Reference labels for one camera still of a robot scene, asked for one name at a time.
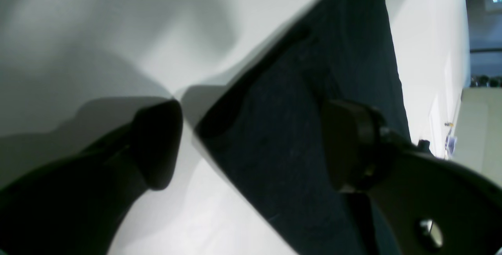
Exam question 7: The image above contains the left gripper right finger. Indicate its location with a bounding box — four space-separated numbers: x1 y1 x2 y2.
321 100 502 255

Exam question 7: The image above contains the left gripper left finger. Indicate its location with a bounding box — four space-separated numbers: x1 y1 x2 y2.
0 99 183 255

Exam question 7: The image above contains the black T-shirt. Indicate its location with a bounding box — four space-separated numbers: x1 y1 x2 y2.
196 0 409 255

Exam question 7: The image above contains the right grey divider panel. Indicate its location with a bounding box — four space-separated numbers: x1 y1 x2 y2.
452 87 502 186

